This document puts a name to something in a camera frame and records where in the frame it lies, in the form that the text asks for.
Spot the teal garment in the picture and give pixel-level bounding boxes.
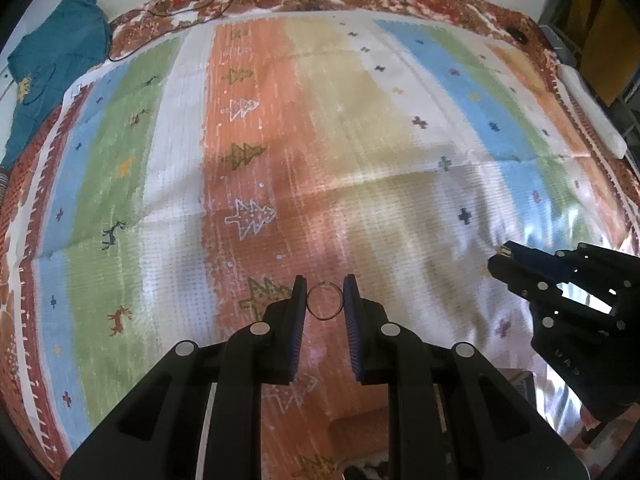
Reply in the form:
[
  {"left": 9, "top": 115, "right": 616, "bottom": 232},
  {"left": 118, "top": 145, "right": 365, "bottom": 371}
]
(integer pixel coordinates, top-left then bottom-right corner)
[{"left": 1, "top": 0, "right": 112, "bottom": 171}]

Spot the person's right hand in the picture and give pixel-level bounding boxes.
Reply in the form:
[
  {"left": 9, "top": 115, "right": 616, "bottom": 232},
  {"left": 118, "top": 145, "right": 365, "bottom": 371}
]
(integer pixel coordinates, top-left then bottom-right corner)
[{"left": 575, "top": 403, "right": 639, "bottom": 448}]

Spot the wooden jewelry box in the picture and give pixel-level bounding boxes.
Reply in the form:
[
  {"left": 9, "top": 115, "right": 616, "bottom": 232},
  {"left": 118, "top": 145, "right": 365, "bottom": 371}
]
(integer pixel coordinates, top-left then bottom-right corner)
[{"left": 329, "top": 408, "right": 390, "bottom": 480}]

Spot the white rolled cloth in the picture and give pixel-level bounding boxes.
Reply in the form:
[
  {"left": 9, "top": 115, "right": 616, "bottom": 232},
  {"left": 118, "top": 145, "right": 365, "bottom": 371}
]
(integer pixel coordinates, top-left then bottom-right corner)
[{"left": 558, "top": 64, "right": 627, "bottom": 160}]

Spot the yellow hanging cloth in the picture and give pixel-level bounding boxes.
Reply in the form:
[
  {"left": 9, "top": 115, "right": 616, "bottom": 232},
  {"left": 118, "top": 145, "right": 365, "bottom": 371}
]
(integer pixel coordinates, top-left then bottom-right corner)
[{"left": 560, "top": 0, "right": 639, "bottom": 106}]

